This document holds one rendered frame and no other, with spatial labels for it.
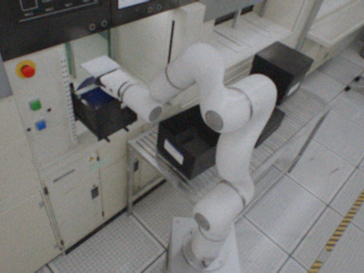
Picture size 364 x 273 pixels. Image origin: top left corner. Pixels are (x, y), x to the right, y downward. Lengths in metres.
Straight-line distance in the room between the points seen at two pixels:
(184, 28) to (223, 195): 0.81
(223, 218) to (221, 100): 0.41
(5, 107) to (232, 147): 0.76
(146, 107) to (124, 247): 1.29
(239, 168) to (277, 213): 1.67
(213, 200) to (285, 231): 1.54
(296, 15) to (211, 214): 2.13
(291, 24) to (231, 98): 2.17
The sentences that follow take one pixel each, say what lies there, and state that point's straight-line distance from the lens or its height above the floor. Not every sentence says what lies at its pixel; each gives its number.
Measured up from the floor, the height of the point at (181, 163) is 0.82.
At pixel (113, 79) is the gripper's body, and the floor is 1.27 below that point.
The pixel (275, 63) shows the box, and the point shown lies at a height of 1.01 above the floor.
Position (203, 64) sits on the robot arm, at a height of 1.57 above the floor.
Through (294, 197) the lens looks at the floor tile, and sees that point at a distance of 2.70.
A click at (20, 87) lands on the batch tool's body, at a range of 1.18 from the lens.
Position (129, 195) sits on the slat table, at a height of 0.27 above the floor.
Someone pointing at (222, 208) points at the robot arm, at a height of 1.18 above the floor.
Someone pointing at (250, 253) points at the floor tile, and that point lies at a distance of 2.31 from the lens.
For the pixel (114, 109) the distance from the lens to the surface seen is 1.30.
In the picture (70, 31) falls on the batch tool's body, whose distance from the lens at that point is 1.17.
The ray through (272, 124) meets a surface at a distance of 1.82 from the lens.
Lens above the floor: 1.99
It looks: 46 degrees down
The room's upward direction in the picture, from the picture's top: 11 degrees clockwise
